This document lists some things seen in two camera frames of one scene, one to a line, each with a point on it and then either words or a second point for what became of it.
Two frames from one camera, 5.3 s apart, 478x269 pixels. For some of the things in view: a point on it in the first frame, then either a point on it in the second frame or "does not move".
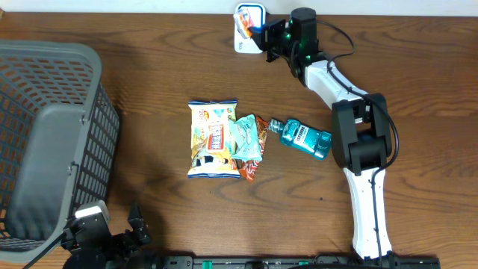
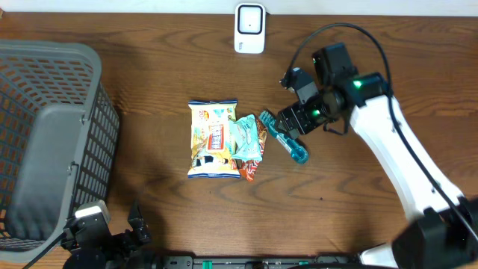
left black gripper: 128,238 does not move
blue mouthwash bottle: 311,140 -> 296,151
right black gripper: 263,33 -> 296,110
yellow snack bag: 211,150 does not move
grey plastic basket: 59,142 does not move
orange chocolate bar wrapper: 248,169 does not move
